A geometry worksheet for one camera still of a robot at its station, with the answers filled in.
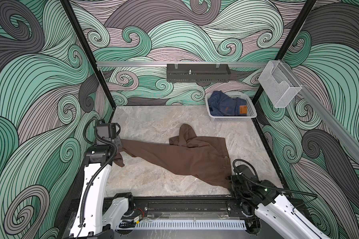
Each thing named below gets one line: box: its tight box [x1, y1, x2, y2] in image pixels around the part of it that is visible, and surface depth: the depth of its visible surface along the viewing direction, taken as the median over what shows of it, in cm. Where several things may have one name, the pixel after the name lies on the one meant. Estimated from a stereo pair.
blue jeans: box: [207, 90, 248, 117], surface depth 113 cm
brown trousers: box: [113, 123, 232, 189], surface depth 86 cm
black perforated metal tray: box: [166, 63, 231, 83], surface depth 97 cm
